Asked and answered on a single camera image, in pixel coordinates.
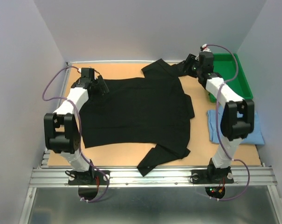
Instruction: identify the light blue folded shirt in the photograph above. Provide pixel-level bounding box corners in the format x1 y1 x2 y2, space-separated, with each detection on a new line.
206 109 265 145

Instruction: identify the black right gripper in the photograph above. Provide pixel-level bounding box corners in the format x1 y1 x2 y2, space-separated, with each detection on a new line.
178 54 202 78

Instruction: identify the aluminium table frame rail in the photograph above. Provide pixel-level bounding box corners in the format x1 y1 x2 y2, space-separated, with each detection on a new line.
39 61 73 168

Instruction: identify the black long sleeve shirt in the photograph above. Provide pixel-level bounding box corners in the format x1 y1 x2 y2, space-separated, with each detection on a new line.
80 59 195 175

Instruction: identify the front aluminium rail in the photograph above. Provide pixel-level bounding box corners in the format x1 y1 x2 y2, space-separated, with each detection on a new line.
29 166 277 188

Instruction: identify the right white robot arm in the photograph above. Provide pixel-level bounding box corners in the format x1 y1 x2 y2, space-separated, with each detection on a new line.
182 51 254 182

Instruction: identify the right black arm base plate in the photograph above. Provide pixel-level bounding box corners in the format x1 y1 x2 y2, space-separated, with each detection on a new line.
190 168 234 185

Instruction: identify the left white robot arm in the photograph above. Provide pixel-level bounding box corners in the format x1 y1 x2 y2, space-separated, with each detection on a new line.
42 66 109 184

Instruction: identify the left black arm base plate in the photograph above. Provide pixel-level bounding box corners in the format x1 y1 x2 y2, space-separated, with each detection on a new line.
65 170 110 186

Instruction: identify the green plastic bin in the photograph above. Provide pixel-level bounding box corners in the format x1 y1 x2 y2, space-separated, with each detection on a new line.
213 53 253 99

